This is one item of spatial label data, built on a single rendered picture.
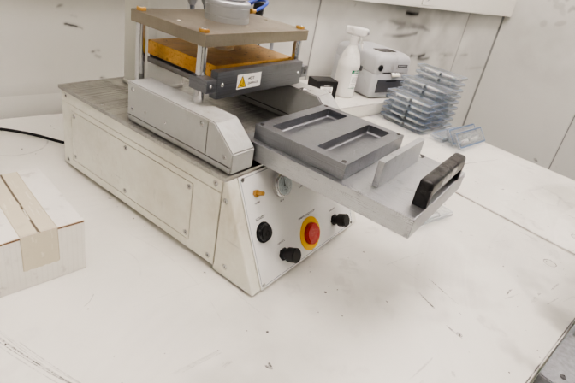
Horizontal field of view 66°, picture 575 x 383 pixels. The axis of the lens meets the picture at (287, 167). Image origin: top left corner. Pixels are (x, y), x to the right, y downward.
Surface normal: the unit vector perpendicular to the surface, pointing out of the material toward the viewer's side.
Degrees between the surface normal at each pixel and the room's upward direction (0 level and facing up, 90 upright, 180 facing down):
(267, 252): 65
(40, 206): 1
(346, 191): 90
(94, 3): 90
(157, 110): 90
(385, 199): 0
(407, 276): 0
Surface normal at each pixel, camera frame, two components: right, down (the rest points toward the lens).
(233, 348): 0.17, -0.88
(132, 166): -0.59, 0.26
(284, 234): 0.78, -0.02
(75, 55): 0.66, 0.44
